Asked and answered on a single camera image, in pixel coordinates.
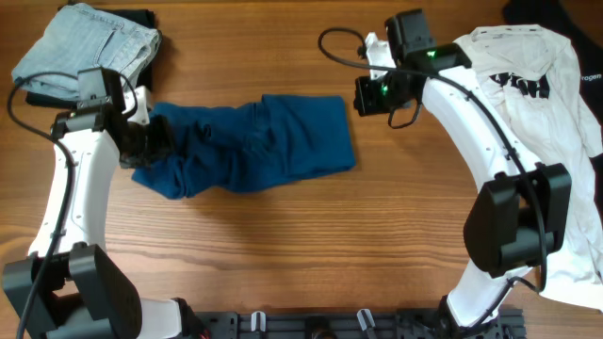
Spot left black cable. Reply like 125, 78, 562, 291
6, 71, 139, 339

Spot white t-shirt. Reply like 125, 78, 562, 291
456, 24, 602, 309

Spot folded light blue jeans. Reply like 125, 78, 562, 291
10, 2, 162, 102

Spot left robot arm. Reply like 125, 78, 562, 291
2, 68, 203, 338

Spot right black cable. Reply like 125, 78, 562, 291
317, 26, 549, 331

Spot folded black garment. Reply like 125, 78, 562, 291
24, 3, 164, 109

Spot black printed garment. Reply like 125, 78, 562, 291
488, 1, 602, 221

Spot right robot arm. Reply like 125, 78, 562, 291
354, 9, 571, 338

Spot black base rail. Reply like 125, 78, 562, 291
197, 309, 527, 339

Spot black cable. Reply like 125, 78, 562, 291
317, 26, 549, 331
6, 71, 139, 339

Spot blue polo shirt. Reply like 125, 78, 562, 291
132, 94, 356, 200

